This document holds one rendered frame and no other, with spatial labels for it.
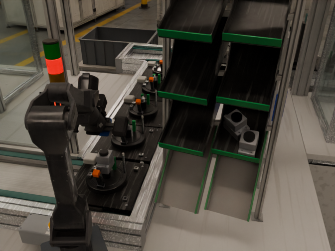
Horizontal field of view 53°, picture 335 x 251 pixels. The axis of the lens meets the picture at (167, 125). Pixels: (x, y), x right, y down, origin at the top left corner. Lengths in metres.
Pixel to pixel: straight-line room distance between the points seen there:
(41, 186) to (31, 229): 0.25
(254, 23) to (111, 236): 0.73
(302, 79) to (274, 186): 0.88
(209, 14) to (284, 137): 0.97
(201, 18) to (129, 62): 1.44
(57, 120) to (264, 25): 0.51
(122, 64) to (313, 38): 1.16
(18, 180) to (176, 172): 0.61
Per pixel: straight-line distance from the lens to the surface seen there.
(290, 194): 1.38
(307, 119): 1.91
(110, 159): 1.14
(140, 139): 1.36
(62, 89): 0.70
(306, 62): 2.08
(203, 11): 0.88
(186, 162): 1.08
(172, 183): 1.08
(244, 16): 0.88
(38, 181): 1.35
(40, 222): 1.13
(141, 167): 1.25
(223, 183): 1.07
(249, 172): 1.07
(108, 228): 1.09
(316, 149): 1.68
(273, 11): 0.89
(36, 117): 0.64
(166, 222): 1.21
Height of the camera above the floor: 1.75
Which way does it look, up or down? 32 degrees down
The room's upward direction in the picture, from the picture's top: straight up
